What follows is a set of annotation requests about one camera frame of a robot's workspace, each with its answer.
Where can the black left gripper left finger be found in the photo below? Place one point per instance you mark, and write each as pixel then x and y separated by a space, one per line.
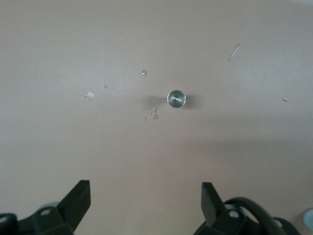
pixel 75 205

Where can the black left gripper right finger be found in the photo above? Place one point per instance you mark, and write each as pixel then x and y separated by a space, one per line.
pixel 211 210

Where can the steel jigger measuring cup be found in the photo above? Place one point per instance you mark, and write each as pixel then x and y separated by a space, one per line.
pixel 176 98

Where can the brown table cover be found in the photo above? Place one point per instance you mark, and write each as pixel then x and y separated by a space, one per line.
pixel 97 49

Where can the scattered liquid splash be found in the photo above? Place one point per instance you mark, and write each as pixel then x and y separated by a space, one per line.
pixel 154 117

